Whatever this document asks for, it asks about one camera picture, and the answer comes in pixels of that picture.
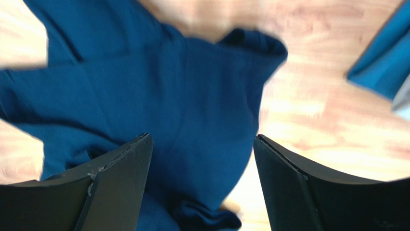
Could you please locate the blue folded t shirt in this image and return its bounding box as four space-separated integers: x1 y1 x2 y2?
347 0 410 100

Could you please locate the navy t shirt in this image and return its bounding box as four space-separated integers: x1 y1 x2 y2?
0 0 288 231

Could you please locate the beige folded t shirt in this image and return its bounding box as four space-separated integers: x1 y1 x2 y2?
390 76 410 121

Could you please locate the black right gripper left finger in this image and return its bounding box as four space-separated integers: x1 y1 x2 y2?
0 133 153 231

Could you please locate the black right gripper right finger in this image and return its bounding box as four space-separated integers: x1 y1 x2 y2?
253 134 410 231

